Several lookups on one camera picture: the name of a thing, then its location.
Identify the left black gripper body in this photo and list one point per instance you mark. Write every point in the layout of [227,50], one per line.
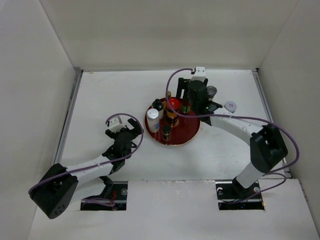
[134,135]

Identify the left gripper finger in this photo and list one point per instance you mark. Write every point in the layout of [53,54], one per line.
[136,127]
[112,135]

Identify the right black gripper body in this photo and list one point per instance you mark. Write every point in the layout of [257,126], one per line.
[194,107]

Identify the grinder jar grey lid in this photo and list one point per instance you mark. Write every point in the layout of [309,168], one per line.
[211,92]

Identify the sauce bottle yellow cap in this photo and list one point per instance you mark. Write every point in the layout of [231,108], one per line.
[185,106]

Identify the white jar silver lid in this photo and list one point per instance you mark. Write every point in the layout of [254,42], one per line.
[153,121]

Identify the small black cap spice jar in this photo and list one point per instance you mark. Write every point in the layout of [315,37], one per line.
[166,132]

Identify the white jar black pump lid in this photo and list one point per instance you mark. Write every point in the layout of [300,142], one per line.
[158,105]

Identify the jar with red lid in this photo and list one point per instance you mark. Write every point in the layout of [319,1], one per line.
[172,106]

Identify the jar silver lid red label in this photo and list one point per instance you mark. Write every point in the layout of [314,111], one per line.
[231,106]

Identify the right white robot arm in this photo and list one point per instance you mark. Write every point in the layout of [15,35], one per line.
[266,144]

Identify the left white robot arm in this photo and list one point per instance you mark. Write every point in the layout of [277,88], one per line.
[56,189]

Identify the round red lacquer tray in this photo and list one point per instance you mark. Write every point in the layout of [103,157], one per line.
[185,131]

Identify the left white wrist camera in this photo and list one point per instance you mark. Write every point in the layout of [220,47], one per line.
[114,124]

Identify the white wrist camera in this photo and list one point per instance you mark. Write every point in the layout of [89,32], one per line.
[198,74]
[114,124]

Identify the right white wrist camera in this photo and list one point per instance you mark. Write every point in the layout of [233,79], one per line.
[198,74]

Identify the left aluminium table rail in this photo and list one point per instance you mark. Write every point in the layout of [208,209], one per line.
[68,115]

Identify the aluminium table rail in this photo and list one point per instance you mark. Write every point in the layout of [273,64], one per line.
[68,115]
[268,114]

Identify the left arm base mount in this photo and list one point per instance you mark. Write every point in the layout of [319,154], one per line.
[112,197]

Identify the right aluminium table rail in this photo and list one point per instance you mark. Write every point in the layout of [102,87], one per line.
[268,114]

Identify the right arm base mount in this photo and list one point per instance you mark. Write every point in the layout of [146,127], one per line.
[230,200]

